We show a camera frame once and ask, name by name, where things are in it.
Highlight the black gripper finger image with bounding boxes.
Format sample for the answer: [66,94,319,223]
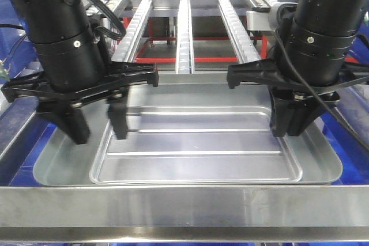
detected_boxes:
[36,104,90,145]
[287,93,325,136]
[107,87,129,139]
[268,86,296,137]

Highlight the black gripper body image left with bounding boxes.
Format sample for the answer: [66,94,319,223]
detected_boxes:
[1,60,160,109]

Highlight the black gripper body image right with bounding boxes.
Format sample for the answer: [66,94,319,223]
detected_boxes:
[227,59,368,94]

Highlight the small silver ribbed tray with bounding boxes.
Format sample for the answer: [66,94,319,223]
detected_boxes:
[89,106,303,186]

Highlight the blue bin under tray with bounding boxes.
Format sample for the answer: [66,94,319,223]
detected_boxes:
[8,84,369,187]

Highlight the large grey metal tray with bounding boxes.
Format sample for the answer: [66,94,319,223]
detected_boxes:
[32,81,344,187]

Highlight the steel rack front bar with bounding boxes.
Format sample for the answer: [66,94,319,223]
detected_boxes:
[1,185,368,242]

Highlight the black cable image right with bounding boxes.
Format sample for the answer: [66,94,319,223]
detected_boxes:
[273,32,368,152]

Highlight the black cable image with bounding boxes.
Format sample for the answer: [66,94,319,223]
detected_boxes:
[273,32,368,152]
[88,0,126,41]

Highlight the right roller track rail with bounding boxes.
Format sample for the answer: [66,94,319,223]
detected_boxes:
[218,0,260,64]

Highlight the roller track rail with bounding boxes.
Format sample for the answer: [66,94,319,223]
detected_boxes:
[218,0,260,64]
[175,0,195,74]
[111,0,152,63]

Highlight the red floor frame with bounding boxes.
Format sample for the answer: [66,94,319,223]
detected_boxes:
[121,17,358,71]

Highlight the left roller track rail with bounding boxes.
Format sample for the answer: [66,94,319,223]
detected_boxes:
[111,0,152,63]

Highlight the black cable image left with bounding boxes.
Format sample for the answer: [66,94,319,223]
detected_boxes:
[88,0,126,41]

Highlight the centre roller track rail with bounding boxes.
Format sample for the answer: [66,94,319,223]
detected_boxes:
[175,0,195,74]

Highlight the steel left divider rail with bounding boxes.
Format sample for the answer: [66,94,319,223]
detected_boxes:
[0,0,129,183]

